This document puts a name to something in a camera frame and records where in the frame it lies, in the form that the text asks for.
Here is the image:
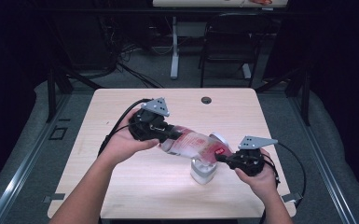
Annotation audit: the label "white flip-lid container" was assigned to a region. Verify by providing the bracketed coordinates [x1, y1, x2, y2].
[190, 132, 230, 185]

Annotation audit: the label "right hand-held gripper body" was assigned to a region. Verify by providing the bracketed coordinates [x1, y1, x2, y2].
[234, 135, 279, 177]

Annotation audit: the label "black floor cables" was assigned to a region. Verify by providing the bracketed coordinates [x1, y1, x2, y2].
[99, 18, 164, 89]

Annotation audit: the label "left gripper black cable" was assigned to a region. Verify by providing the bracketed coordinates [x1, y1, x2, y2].
[97, 97, 153, 157]

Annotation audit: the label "aluminium floor rail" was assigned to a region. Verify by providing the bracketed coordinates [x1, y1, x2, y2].
[288, 92, 358, 224]
[0, 92, 73, 224]

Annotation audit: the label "light wooden desk top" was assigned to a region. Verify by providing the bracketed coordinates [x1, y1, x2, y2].
[152, 0, 288, 8]

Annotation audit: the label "grey tape piece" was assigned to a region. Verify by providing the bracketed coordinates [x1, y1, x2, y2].
[280, 191, 303, 203]
[42, 192, 66, 203]

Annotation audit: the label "person's right hand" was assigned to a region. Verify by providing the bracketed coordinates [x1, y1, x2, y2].
[234, 148, 281, 203]

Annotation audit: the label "dark curtain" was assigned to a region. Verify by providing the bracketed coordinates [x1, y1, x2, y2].
[273, 0, 359, 194]
[0, 0, 54, 188]

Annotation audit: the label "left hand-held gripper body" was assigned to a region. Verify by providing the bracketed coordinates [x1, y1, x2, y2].
[129, 97, 171, 143]

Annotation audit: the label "white red printed refill pouch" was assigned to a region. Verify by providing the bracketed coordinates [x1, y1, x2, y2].
[159, 124, 233, 165]

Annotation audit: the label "black metal stand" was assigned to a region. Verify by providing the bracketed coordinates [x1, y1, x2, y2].
[255, 66, 311, 127]
[45, 64, 104, 124]

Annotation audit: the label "black floor socket frame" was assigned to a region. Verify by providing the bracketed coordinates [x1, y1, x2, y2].
[48, 125, 69, 141]

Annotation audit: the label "person's left hand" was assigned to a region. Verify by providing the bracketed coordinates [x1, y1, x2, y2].
[102, 108, 160, 166]

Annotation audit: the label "black folding chair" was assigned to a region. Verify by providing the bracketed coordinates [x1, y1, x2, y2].
[199, 12, 276, 89]

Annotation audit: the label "white desk frame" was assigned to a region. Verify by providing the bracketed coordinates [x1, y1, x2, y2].
[170, 15, 253, 80]

